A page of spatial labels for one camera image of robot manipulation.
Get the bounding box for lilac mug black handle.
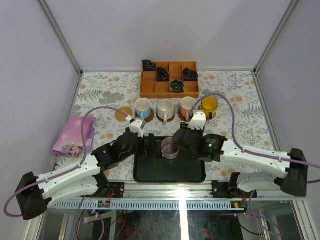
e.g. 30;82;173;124
156;136;180;160

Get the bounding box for brown wooden coaster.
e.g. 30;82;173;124
135;109;155;123
178;109;192;123
156;112;176;123

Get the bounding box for woven rattan coaster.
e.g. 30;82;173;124
206;111;217;121
115;106;133;122

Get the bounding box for pink mug white inside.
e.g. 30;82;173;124
180;96;196;121

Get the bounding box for yellow mug black outside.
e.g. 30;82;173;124
200;97;219;117

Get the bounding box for white speckled mug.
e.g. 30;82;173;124
156;100;175;124

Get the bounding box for blue mug white inside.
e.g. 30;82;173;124
134;98;152;120

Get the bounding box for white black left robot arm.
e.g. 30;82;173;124
15;131;160;221

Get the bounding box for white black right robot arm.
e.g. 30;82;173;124
172;125;308;198

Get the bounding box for black plastic tray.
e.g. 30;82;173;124
133;136;206;184

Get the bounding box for rolled green leaf cloth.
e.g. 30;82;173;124
169;79;185;94

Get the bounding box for purple princess print pouch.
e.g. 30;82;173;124
51;116;96;158

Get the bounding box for orange wooden compartment box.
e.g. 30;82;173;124
139;61;200;99

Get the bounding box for rolled dark cloth right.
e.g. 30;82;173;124
182;67;198;82

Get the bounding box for rolled dark cloth orange accents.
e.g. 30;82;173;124
155;67;170;82

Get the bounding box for rolled dark cloth top-left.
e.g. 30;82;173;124
141;59;157;72

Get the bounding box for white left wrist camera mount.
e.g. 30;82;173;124
129;118;146;138

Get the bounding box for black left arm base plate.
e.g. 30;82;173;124
99;182;125;199

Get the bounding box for aluminium front frame rail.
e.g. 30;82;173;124
37;179;307;211

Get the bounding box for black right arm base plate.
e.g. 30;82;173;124
210;172;254;199

